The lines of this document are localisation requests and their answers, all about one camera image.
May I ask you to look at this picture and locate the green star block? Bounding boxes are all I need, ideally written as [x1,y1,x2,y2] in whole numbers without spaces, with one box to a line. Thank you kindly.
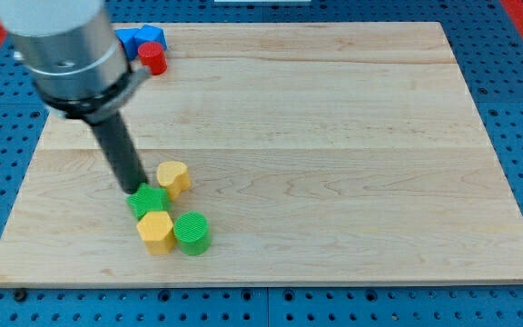
[126,183,171,221]

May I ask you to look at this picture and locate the yellow hexagon block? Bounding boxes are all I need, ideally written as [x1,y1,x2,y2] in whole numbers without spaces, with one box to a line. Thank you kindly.
[136,211,176,255]

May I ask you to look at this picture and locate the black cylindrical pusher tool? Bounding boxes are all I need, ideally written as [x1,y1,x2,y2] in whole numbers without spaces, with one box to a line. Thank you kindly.
[91,113,148,194]

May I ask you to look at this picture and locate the light wooden board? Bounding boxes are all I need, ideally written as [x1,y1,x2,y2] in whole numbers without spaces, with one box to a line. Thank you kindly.
[0,22,523,289]

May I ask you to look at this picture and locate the yellow heart block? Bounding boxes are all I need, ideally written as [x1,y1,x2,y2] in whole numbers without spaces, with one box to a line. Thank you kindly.
[156,161,192,202]

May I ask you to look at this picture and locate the green cylinder block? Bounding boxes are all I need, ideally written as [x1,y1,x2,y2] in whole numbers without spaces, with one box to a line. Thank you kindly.
[173,212,212,256]

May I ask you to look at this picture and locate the red cylinder block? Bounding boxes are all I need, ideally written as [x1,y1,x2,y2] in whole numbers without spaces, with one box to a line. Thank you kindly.
[137,42,168,75]

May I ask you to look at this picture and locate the blue pentagon block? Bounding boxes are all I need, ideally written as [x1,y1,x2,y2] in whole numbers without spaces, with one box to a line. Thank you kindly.
[133,25,167,50]

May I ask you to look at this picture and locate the blue cube block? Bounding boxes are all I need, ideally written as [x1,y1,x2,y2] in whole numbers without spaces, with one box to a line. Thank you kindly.
[115,28,138,61]

